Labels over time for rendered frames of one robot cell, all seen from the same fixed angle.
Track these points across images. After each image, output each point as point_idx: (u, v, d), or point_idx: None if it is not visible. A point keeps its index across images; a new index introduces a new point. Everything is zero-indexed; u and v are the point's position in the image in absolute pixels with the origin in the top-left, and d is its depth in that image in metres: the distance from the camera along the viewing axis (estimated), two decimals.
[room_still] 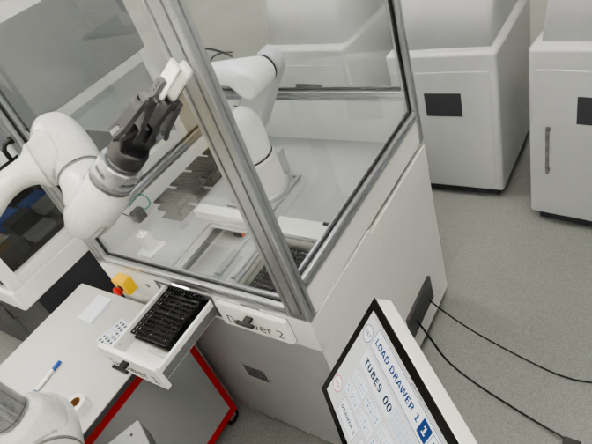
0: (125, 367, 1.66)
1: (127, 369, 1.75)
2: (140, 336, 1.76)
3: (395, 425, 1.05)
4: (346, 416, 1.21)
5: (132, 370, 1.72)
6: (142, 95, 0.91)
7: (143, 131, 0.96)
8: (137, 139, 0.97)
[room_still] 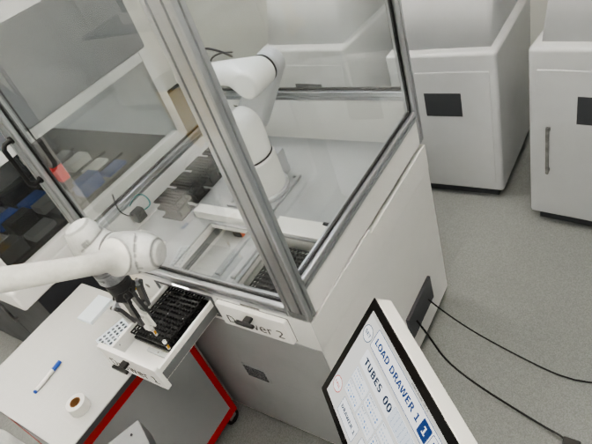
0: (125, 367, 1.66)
1: (127, 369, 1.75)
2: (140, 336, 1.76)
3: (395, 425, 1.05)
4: (346, 416, 1.21)
5: (132, 370, 1.72)
6: (132, 322, 1.60)
7: None
8: None
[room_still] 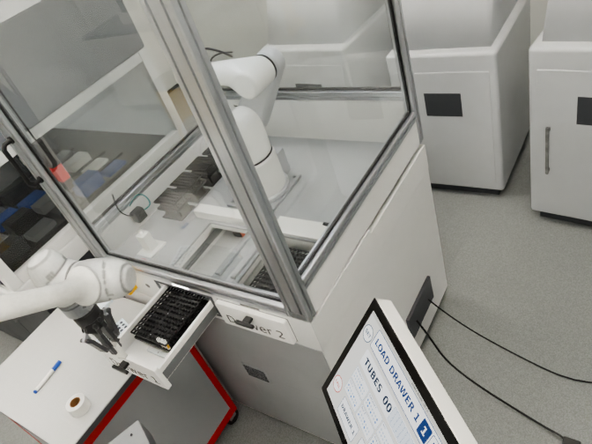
0: (125, 367, 1.66)
1: (127, 369, 1.75)
2: (140, 336, 1.76)
3: (395, 425, 1.05)
4: (346, 416, 1.21)
5: (132, 370, 1.72)
6: (116, 332, 1.60)
7: (106, 325, 1.54)
8: (103, 320, 1.53)
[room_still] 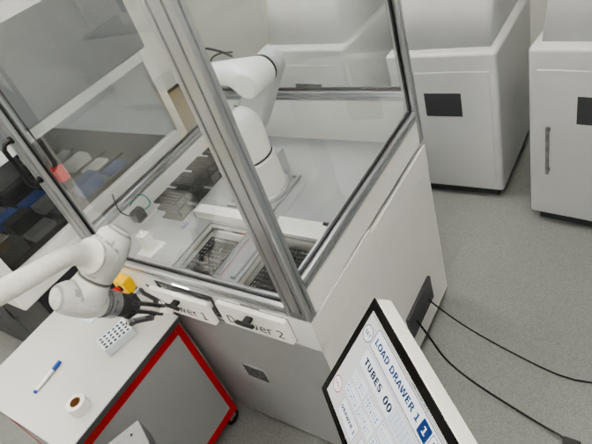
0: (176, 305, 1.81)
1: None
2: None
3: (395, 425, 1.05)
4: (346, 416, 1.21)
5: (181, 309, 1.87)
6: (157, 298, 1.75)
7: (143, 304, 1.68)
8: (139, 302, 1.67)
